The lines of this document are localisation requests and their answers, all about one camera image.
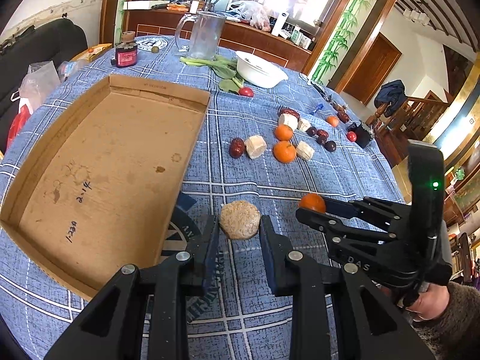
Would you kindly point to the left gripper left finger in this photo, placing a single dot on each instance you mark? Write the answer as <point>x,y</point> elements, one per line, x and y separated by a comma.
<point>111,325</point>

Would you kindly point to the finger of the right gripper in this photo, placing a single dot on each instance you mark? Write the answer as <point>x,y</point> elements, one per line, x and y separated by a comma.
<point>361,209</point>
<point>350,245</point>

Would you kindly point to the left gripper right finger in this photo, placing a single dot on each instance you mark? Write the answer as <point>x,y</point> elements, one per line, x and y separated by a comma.
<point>337,312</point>

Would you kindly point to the large orange mandarin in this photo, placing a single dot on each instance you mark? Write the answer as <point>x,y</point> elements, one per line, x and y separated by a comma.
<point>284,152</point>

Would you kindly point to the beige yam piece front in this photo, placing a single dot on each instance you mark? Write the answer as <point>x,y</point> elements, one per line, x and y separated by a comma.
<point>240,220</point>

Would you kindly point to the round beige yam piece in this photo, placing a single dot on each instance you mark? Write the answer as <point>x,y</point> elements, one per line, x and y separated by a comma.
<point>255,146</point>

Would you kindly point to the person right hand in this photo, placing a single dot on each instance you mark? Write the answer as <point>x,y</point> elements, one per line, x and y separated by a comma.
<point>431,303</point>

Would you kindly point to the black device on table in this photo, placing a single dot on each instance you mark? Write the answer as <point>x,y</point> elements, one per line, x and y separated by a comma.
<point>364,133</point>

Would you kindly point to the dark plum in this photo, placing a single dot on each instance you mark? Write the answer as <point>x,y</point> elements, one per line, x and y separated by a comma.
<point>330,146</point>

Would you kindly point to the red cherry tomato right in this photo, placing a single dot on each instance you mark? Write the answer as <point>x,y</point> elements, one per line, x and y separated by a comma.
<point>351,136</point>

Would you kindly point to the red cherry tomato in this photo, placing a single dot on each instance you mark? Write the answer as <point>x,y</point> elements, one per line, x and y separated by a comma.
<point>351,136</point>
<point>246,91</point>

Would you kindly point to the dark date beside plum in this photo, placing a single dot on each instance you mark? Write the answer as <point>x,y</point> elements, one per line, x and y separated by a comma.
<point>321,140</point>

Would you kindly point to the dark red jujube date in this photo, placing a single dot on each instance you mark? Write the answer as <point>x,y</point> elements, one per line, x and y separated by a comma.
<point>322,133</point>

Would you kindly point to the small orange far mandarin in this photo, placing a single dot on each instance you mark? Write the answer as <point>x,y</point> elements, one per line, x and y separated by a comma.
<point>332,120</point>

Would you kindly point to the red date far right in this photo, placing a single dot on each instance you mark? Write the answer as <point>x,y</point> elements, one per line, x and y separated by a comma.
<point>343,116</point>

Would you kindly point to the dark date small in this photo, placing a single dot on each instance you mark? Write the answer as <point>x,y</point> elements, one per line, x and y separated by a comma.
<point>312,131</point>

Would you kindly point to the blue plaid tablecloth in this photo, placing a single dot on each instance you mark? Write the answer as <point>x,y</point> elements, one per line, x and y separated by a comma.
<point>242,320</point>

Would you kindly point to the blue marker pen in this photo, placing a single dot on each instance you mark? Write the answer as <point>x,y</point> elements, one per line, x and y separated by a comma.
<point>318,108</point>

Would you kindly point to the dark jacket on railing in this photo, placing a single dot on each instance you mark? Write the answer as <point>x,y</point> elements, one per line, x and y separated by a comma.
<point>392,94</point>

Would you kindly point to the white yam piece back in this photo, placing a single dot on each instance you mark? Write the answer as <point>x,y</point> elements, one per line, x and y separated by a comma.
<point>289,120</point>

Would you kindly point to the red jujube date back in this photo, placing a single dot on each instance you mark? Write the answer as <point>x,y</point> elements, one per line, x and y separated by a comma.
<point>289,111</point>

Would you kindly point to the brown cardboard tray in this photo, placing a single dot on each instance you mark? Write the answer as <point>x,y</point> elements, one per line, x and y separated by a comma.
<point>98,189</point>

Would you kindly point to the brown wooden door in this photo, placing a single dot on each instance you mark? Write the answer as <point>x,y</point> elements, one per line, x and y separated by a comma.
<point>373,69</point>

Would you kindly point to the white plastic bowl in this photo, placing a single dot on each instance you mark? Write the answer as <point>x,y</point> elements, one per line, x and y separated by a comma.
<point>259,71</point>

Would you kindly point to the green leafy vegetable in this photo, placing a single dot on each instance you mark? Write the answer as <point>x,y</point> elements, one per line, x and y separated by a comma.
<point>223,68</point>

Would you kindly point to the wooden counter cabinet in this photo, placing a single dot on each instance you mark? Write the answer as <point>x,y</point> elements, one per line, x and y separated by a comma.
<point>235,36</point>

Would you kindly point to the clear plastic pitcher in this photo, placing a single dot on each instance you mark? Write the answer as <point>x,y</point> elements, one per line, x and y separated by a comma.
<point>205,35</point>

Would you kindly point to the red plastic bag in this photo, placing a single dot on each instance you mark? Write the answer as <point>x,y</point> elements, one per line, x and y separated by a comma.
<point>17,124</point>

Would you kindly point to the clear plastic bag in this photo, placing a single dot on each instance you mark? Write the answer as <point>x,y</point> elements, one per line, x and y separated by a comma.
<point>40,81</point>

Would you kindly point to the dark jar pink label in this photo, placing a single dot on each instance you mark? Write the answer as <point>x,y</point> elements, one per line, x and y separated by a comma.
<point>125,51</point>

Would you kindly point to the black leather sofa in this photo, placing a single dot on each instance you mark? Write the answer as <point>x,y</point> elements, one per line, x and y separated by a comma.
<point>57,41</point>

